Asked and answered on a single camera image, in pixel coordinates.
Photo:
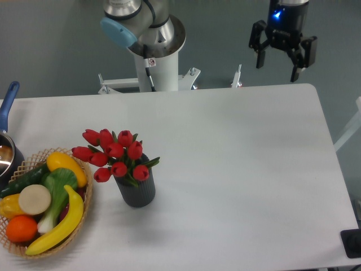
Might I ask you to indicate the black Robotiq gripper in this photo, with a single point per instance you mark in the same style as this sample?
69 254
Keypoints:
284 31

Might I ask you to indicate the red tulip bouquet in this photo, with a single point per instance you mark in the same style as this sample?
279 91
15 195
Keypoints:
116 155

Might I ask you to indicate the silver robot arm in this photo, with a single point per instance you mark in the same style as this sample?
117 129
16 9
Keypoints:
149 31

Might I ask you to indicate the dark grey ribbed vase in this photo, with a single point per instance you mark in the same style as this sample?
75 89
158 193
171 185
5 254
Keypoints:
138 192

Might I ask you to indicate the black device at table edge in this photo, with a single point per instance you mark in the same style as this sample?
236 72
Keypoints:
351 242

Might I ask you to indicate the red fruit in basket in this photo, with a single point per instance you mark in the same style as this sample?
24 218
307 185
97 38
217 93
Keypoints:
81 193

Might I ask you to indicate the yellow lemon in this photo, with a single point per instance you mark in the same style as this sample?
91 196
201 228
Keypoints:
58 160

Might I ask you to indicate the yellow banana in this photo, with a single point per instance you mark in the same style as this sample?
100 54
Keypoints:
63 229

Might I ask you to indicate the green bok choy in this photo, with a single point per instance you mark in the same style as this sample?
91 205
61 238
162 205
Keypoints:
54 182

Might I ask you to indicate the woven wicker basket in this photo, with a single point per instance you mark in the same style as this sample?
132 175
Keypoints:
27 165

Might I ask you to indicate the green cucumber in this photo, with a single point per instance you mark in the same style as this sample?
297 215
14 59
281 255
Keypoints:
32 177

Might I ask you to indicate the beige round radish slice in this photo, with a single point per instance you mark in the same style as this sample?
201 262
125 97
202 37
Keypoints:
34 199

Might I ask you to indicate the yellow bell pepper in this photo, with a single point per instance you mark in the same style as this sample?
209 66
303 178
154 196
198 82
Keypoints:
10 207

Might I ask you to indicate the orange fruit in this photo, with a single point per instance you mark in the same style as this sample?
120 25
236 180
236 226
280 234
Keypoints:
21 229

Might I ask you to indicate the white frame at right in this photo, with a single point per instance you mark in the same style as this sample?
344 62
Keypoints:
349 129

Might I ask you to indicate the blue handled saucepan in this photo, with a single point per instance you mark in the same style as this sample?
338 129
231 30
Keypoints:
11 157

